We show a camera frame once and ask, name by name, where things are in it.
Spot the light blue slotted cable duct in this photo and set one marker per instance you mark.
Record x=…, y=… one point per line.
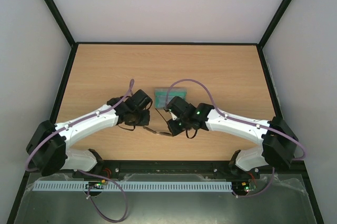
x=137, y=186

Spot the black front mounting rail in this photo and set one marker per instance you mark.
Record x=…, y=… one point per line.
x=118, y=169

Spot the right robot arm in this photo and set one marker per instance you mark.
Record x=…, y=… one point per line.
x=275, y=141

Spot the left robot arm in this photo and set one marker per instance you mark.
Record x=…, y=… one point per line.
x=50, y=148

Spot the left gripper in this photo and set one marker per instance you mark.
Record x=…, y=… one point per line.
x=145, y=121

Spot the black aluminium frame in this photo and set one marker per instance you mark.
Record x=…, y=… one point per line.
x=74, y=45

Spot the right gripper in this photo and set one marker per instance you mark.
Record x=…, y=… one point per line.
x=173, y=126

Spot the grey glasses case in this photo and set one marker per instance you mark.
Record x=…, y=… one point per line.
x=161, y=92

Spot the black round sunglasses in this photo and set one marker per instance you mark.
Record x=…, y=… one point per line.
x=158, y=124

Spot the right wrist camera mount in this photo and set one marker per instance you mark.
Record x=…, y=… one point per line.
x=174, y=117

